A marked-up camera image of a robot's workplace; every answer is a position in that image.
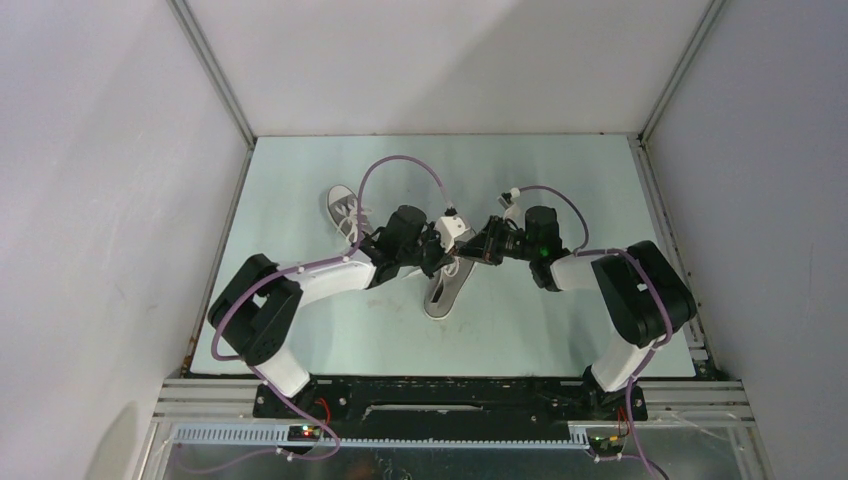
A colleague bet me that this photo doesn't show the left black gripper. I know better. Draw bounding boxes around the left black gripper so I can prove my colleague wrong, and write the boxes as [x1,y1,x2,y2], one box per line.
[398,221,456,279]

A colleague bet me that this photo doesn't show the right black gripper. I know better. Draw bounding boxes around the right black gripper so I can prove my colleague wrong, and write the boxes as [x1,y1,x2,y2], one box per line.
[453,215,538,267]

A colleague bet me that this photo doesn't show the grey sneaker laces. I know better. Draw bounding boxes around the grey sneaker laces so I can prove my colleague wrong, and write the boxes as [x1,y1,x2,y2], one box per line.
[326,184,374,245]
[422,243,475,320]

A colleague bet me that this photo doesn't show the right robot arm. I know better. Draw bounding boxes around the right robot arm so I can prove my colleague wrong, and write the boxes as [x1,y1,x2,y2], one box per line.
[454,206,697,418]

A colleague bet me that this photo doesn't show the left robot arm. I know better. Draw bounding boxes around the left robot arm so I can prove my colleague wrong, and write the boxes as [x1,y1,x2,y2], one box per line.
[207,205,453,417]

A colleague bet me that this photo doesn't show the grey sneaker tied laces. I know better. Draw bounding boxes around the grey sneaker tied laces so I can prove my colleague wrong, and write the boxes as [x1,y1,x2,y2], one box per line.
[326,184,374,245]

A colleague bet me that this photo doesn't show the left controller board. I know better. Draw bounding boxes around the left controller board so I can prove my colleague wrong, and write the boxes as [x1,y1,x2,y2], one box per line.
[286,425,323,444]

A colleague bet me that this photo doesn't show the controller board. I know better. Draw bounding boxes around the controller board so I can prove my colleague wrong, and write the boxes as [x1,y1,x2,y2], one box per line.
[286,425,323,444]
[587,434,628,461]

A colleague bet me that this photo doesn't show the right controller board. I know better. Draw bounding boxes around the right controller board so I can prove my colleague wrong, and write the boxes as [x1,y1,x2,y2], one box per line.
[587,434,628,461]

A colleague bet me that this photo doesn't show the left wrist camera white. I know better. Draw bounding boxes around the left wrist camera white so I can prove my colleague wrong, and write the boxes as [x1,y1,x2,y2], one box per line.
[434,207,475,253]

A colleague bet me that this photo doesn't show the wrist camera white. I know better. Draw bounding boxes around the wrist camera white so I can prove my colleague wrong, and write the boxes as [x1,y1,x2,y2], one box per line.
[498,187,522,223]
[434,207,475,253]

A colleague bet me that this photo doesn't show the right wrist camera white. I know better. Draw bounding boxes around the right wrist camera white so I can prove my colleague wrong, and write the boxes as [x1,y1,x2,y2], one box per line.
[498,187,522,223]

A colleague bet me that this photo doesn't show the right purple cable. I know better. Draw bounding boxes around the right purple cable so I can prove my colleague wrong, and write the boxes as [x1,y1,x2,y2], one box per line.
[513,185,675,480]

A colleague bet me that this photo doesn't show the purple cable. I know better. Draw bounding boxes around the purple cable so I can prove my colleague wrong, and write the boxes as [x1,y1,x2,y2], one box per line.
[513,185,675,480]
[209,155,458,475]

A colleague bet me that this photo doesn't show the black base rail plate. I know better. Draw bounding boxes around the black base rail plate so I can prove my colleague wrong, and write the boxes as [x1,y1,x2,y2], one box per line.
[252,374,648,442]

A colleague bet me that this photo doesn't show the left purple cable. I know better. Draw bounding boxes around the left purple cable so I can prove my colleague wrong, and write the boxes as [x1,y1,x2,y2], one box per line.
[209,155,458,475]

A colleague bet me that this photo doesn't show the grey slotted cable duct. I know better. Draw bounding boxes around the grey slotted cable duct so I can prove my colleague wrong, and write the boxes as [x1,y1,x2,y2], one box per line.
[172,423,591,452]

